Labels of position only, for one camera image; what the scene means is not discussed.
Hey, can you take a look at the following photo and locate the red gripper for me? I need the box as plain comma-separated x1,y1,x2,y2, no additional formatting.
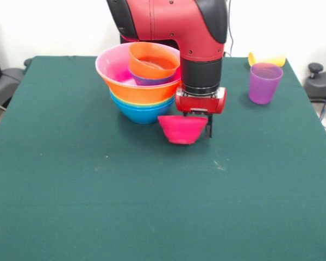
174,86,228,140

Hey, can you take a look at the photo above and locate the small crimson bowl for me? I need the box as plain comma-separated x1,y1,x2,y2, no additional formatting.
157,115,209,146

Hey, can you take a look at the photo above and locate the small dark blue bowl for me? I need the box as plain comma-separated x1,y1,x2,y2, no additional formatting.
129,69,178,86

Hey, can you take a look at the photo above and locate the large orange bowl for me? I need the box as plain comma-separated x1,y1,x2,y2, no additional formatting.
101,76,183,104

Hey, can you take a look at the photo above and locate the small red-orange bowl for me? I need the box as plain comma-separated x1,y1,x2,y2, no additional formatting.
128,42,181,79

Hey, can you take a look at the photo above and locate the yellow cup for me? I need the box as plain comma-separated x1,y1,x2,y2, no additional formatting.
247,49,287,68

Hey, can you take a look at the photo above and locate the large pink bowl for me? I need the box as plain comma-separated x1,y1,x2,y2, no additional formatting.
95,42,184,88

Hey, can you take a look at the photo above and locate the purple cup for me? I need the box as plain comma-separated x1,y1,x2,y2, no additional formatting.
248,62,284,105

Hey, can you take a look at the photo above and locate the dark green table cloth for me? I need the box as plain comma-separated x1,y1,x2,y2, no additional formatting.
0,55,326,261

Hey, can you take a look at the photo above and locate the grey base with black knob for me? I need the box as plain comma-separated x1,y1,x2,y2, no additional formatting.
304,63,326,103
0,58,33,109

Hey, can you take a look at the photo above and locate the black wall cable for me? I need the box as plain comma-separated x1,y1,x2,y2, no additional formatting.
224,0,235,57

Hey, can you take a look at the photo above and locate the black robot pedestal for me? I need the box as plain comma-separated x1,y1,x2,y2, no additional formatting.
120,34,180,50

